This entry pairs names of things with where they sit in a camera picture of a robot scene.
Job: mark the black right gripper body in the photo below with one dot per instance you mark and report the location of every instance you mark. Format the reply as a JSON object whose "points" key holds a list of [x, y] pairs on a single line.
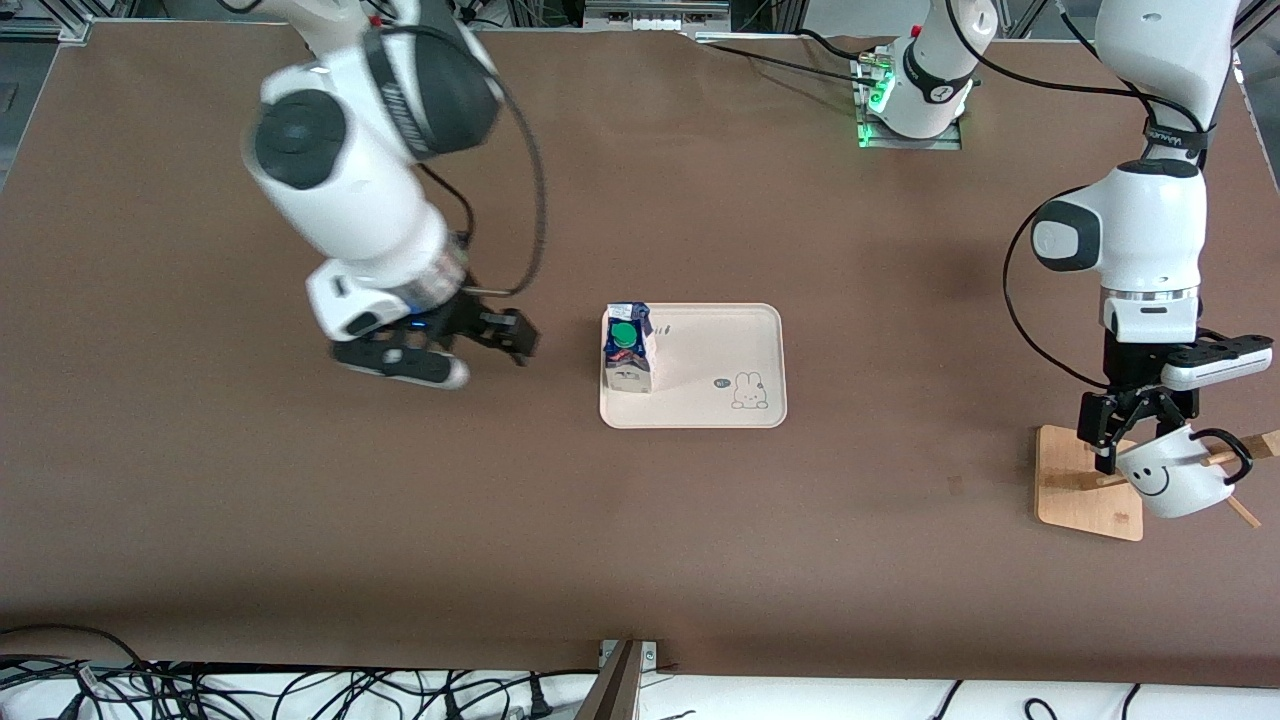
{"points": [[466, 319]]}

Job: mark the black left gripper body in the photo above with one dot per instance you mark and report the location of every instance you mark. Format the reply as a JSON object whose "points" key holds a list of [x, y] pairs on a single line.
{"points": [[1131, 369]]}

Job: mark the brown table cover sheet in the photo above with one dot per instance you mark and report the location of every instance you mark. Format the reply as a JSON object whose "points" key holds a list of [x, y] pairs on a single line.
{"points": [[640, 550]]}

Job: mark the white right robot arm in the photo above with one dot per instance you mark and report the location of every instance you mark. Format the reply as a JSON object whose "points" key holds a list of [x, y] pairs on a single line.
{"points": [[350, 190]]}

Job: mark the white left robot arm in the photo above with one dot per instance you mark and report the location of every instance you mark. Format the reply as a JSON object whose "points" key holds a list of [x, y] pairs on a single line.
{"points": [[1150, 230]]}

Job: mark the metal post bracket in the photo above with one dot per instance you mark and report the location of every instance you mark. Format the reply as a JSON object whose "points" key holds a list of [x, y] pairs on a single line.
{"points": [[650, 655]]}

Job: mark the aluminium frame profile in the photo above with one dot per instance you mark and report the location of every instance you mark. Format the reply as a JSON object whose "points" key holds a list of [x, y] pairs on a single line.
{"points": [[45, 32], [1260, 30]]}

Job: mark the cream rabbit print tray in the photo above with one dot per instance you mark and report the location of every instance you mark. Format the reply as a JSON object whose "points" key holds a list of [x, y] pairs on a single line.
{"points": [[710, 350]]}

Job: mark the blue white milk carton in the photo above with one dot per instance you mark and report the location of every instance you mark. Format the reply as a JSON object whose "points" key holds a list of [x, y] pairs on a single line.
{"points": [[628, 365]]}

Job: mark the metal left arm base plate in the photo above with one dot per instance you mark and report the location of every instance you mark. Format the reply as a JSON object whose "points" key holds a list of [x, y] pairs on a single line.
{"points": [[910, 143]]}

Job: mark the aluminium frame crossbar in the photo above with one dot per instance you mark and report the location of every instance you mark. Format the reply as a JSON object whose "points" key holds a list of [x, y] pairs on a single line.
{"points": [[655, 12]]}

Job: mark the aluminium camera post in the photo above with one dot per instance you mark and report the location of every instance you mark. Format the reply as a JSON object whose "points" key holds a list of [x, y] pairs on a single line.
{"points": [[615, 690]]}

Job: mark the white smiley face mug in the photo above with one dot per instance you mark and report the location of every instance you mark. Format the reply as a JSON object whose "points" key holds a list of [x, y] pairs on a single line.
{"points": [[1175, 480]]}

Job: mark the wooden mug tree stand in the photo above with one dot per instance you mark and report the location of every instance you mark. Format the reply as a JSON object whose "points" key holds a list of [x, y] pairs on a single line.
{"points": [[1075, 490]]}

